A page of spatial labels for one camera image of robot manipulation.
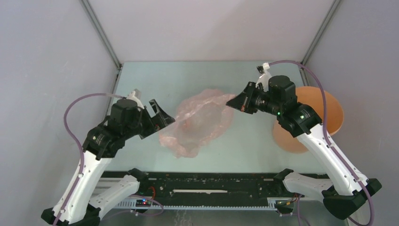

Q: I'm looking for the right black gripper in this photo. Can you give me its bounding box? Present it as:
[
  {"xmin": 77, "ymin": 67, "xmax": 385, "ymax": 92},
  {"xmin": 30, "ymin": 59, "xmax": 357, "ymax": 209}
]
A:
[{"xmin": 226, "ymin": 82, "xmax": 282, "ymax": 117}]

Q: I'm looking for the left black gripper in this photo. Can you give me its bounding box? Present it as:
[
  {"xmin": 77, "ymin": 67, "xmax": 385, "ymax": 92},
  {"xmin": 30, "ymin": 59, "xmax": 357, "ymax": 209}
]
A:
[{"xmin": 124, "ymin": 99, "xmax": 176, "ymax": 139}]

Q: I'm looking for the pink plastic trash bag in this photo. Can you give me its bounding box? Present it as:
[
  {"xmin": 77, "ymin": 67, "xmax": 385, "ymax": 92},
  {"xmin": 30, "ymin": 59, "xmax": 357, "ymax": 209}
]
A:
[{"xmin": 159, "ymin": 89, "xmax": 235, "ymax": 158}]

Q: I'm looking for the orange trash bin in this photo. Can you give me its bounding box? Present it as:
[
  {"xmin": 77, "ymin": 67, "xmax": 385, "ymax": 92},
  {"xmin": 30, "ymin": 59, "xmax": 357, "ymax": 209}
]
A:
[{"xmin": 272, "ymin": 86, "xmax": 344, "ymax": 154}]

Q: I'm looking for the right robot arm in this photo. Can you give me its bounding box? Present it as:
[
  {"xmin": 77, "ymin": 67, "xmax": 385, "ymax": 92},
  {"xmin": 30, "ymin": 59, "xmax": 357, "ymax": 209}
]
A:
[{"xmin": 226, "ymin": 75, "xmax": 382, "ymax": 220}]

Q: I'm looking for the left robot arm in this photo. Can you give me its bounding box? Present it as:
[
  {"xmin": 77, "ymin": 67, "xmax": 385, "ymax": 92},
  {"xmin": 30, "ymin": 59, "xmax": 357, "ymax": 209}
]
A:
[{"xmin": 41, "ymin": 97, "xmax": 175, "ymax": 226}]

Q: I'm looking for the small electronics board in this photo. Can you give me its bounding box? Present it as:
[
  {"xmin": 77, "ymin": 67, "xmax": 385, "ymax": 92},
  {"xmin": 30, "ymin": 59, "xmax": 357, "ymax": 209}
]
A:
[{"xmin": 136, "ymin": 199, "xmax": 152, "ymax": 207}]

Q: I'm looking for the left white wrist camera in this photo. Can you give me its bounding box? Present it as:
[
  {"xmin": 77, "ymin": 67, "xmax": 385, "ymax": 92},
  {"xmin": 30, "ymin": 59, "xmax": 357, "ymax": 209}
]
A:
[{"xmin": 126, "ymin": 89, "xmax": 144, "ymax": 109}]

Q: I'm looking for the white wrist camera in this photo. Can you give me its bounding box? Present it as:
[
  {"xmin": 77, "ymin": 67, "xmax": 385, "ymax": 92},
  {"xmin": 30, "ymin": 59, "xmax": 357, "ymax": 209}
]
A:
[
  {"xmin": 255, "ymin": 62, "xmax": 272, "ymax": 90},
  {"xmin": 126, "ymin": 89, "xmax": 144, "ymax": 109}
]

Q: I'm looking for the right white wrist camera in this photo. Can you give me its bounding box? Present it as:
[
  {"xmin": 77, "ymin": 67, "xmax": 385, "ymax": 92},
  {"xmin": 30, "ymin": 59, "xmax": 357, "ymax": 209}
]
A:
[{"xmin": 255, "ymin": 62, "xmax": 272, "ymax": 90}]

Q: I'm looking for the right corner frame post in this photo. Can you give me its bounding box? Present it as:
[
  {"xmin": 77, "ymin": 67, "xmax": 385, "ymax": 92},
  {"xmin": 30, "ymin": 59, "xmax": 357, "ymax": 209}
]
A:
[{"xmin": 300, "ymin": 0, "xmax": 343, "ymax": 68}]

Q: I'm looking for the corner frame post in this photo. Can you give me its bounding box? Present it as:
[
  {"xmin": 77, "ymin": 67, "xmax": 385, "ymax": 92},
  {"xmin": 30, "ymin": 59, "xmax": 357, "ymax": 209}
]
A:
[
  {"xmin": 300, "ymin": 0, "xmax": 343, "ymax": 68},
  {"xmin": 79, "ymin": 0, "xmax": 122, "ymax": 70}
]

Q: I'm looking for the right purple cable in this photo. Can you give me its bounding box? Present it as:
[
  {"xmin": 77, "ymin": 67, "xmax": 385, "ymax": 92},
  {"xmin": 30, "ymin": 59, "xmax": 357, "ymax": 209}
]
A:
[{"xmin": 268, "ymin": 60, "xmax": 375, "ymax": 226}]

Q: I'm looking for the purple cable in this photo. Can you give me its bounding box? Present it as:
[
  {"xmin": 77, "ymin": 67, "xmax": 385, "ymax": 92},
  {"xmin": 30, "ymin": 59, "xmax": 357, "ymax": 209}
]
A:
[
  {"xmin": 268, "ymin": 60, "xmax": 375, "ymax": 226},
  {"xmin": 51, "ymin": 93, "xmax": 128, "ymax": 226}
]

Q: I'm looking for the aluminium frame rail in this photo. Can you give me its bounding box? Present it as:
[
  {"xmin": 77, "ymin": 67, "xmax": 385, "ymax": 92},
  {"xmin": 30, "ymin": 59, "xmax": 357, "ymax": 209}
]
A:
[{"xmin": 93, "ymin": 178, "xmax": 331, "ymax": 211}]

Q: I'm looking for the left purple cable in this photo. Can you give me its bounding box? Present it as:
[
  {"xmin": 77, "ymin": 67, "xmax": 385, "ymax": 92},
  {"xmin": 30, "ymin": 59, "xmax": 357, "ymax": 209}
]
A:
[{"xmin": 51, "ymin": 93, "xmax": 128, "ymax": 226}]

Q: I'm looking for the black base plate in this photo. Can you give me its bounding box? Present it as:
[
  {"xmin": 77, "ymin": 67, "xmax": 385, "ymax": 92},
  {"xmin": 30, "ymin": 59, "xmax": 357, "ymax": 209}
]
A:
[{"xmin": 99, "ymin": 170, "xmax": 331, "ymax": 207}]

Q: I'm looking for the left corner frame post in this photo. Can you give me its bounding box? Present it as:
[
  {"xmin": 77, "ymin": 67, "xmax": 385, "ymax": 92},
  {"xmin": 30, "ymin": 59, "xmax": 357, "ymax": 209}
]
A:
[{"xmin": 79, "ymin": 0, "xmax": 122, "ymax": 70}]

